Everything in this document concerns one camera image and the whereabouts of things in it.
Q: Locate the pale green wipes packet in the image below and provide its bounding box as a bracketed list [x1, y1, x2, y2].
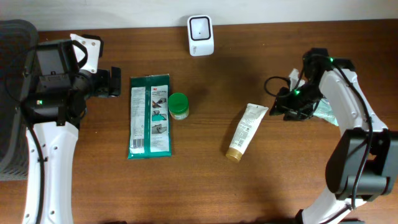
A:
[313, 98, 338, 126]

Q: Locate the white cream tube gold cap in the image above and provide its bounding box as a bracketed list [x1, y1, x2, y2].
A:
[226, 103, 269, 162]

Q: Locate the green white tape package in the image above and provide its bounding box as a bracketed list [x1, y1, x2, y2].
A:
[127, 74, 172, 159]

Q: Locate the green lid jar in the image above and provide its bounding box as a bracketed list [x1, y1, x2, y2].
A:
[168, 93, 189, 120]

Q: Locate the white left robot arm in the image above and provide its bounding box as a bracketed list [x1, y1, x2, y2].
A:
[20, 34, 121, 223]

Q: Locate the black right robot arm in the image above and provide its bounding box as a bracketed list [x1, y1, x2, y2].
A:
[269, 48, 397, 223]

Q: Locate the white barcode scanner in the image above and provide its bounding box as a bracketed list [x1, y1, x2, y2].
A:
[187, 15, 215, 57]

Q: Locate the grey plastic mesh basket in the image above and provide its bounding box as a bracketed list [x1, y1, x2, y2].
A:
[1, 19, 39, 182]

